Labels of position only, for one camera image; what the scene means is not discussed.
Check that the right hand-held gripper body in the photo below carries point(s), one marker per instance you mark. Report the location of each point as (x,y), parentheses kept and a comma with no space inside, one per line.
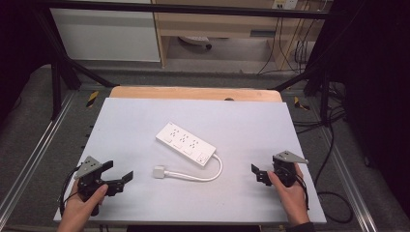
(285,169)

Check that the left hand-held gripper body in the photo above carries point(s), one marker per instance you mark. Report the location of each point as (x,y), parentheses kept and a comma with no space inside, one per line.
(88,167)

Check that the white plug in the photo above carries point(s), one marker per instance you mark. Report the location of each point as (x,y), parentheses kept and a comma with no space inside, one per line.
(159,171)

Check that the white power strip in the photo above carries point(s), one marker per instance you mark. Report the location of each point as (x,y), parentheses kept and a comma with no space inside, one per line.
(185,143)

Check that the person's right hand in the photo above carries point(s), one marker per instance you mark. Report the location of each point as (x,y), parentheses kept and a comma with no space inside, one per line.
(291,199)

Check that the person's left hand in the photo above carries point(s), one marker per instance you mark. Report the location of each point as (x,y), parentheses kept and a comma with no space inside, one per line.
(79,209)

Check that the white table board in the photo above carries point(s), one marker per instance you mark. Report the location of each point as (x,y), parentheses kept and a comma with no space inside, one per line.
(241,135)

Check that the light wooden table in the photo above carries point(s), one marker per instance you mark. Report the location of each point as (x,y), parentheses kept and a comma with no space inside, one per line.
(193,93)

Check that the black curtain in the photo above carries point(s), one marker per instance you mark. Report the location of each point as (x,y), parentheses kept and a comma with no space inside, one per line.
(19,48)
(377,80)

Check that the white cabinet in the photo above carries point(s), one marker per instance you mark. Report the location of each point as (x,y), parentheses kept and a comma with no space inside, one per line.
(106,35)

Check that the grey chair base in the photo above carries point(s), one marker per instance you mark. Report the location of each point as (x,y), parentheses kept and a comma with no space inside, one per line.
(195,40)

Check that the wooden desk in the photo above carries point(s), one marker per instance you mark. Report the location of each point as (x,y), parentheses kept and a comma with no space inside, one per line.
(209,27)

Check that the aluminium floor rail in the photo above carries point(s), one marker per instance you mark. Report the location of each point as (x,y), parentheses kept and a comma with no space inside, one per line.
(35,151)
(351,187)

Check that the black frame post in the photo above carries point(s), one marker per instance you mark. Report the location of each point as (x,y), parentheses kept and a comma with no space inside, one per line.
(55,93)
(325,96)

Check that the black frame brace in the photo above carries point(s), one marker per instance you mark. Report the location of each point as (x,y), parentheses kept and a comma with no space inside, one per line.
(296,80)
(93,74)

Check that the white wall socket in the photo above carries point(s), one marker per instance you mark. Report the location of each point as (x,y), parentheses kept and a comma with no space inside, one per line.
(283,4)

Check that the black frame crossbar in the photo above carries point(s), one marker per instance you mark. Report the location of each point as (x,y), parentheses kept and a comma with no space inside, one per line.
(180,8)

